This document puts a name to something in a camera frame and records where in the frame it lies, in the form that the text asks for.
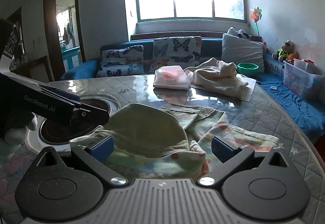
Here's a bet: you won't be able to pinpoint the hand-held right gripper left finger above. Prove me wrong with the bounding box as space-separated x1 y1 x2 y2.
35 135 128 187

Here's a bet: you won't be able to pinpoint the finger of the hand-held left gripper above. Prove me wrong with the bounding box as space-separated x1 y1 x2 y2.
70 102 111 126
38 83 81 105

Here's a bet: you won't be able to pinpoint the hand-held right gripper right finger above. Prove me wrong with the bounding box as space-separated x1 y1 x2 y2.
197 135 293 187

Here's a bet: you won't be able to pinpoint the hanging clothes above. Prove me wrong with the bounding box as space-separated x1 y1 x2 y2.
63 23 75 42

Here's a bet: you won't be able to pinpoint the person's left hand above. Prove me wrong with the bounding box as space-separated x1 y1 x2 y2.
4 113 38 146

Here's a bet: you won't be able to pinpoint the blue sofa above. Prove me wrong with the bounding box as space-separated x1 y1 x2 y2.
60 32 325 138

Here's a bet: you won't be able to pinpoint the dark wooden cabinet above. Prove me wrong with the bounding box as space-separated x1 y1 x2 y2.
6 7 55 83

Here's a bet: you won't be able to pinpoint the round black induction hob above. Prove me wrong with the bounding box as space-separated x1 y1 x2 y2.
37 98 120 150

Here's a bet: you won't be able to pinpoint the blue cabinet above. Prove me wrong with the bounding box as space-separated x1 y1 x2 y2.
62 46 82 72

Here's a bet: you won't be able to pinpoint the cream cloth garment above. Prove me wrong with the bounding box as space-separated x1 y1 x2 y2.
183 58 249 100

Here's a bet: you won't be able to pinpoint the pink white tissue pack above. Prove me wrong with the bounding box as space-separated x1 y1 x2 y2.
153 65 193 90

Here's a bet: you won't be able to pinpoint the green bowl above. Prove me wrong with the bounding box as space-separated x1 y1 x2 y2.
237 62 260 75

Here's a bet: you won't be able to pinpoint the grey pillow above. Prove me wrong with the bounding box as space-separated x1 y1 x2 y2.
221 33 265 73

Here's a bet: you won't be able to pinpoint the large butterfly print cushion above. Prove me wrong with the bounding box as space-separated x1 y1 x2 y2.
152 36 202 75

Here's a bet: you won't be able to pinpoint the clear plastic storage box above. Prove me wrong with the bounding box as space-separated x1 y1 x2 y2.
283 58 325 99

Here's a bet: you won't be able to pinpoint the teddy bear with green vest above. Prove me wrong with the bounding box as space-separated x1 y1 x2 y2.
272 40 296 62

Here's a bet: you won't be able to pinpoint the black white cow plush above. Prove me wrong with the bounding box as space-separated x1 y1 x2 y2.
227 26 252 41

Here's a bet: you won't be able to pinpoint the colourful pinwheel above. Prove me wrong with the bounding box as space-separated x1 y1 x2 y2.
250 6 263 42

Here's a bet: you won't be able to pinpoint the dark wooden door frame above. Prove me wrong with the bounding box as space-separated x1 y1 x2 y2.
43 0 87 81

